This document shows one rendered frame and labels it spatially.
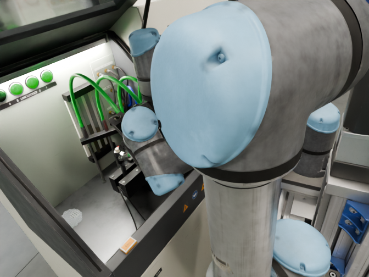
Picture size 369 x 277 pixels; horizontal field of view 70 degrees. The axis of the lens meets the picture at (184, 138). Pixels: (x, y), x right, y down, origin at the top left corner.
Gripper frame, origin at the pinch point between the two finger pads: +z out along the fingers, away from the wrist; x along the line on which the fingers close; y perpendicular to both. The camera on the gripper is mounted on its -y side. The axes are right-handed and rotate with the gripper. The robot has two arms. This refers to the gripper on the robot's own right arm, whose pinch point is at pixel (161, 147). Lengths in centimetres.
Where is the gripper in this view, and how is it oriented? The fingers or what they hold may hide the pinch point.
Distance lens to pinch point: 84.2
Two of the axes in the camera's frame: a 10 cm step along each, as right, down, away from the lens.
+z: 1.2, 8.0, 5.8
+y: 8.0, 2.7, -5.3
